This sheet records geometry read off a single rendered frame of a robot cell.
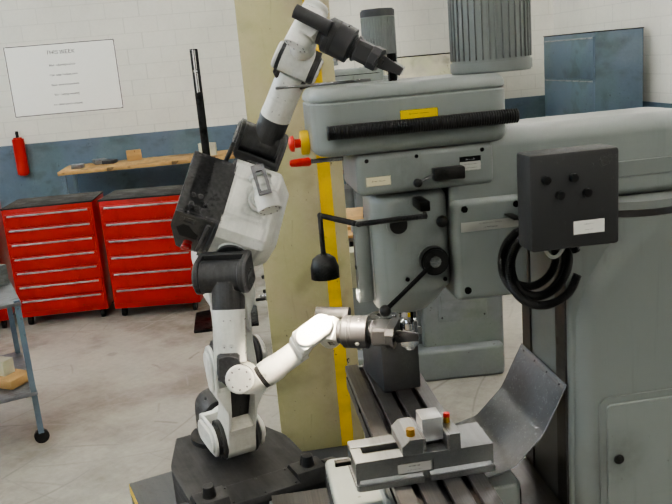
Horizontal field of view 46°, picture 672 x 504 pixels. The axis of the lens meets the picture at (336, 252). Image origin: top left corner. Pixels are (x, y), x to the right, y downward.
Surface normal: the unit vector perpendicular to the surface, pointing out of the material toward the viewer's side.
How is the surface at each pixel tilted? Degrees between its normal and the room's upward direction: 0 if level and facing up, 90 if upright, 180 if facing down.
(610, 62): 90
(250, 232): 59
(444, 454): 90
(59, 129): 90
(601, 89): 90
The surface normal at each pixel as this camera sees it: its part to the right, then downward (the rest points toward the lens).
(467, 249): 0.14, 0.22
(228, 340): 0.00, -0.04
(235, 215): 0.33, -0.35
